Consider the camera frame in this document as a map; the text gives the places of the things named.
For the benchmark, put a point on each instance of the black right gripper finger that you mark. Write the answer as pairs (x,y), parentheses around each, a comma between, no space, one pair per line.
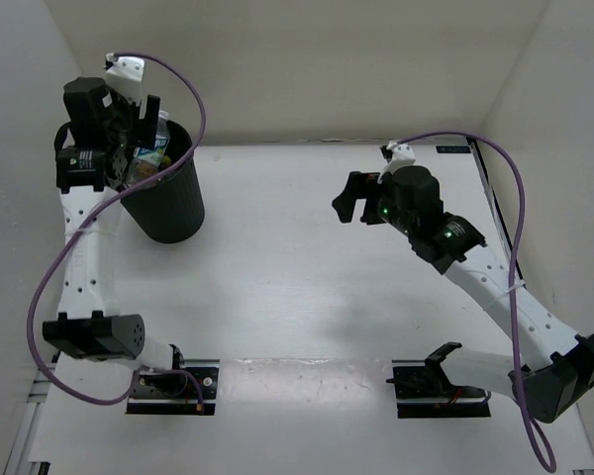
(371,214)
(359,186)

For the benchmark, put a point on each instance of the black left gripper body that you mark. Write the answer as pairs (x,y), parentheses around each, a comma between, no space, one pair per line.
(126,127)

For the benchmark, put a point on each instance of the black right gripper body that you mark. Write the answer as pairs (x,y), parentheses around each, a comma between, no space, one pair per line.
(401,221)

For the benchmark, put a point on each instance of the clear bottle blue label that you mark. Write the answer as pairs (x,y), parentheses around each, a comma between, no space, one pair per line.
(162,138)

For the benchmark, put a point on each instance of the clear bottle yellow cap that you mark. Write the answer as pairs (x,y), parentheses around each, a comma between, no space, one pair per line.
(146,166)

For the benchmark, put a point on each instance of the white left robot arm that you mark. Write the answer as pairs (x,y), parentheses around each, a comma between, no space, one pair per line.
(90,159)

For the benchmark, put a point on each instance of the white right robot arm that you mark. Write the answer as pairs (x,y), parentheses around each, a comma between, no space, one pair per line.
(556,365)

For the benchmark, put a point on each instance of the black plastic bin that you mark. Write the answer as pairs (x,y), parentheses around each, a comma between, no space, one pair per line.
(172,210)

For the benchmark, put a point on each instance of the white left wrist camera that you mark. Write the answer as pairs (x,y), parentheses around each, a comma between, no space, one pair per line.
(125,74)

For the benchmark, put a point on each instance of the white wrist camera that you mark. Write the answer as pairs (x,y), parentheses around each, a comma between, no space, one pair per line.
(125,74)
(397,155)

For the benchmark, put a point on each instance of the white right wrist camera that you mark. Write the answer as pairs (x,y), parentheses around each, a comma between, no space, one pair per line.
(397,155)

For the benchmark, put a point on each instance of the aluminium frame rail right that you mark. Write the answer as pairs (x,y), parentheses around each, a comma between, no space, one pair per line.
(507,245)

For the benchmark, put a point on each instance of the aluminium frame rail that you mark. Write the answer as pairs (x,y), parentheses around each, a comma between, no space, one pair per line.
(34,396)
(507,245)

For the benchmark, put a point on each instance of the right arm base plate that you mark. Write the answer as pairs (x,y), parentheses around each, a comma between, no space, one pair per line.
(418,397)

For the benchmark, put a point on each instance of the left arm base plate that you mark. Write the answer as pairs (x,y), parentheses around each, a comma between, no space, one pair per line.
(177,395)

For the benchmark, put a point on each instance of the aluminium frame rail left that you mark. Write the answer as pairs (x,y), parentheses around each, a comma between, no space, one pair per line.
(34,396)

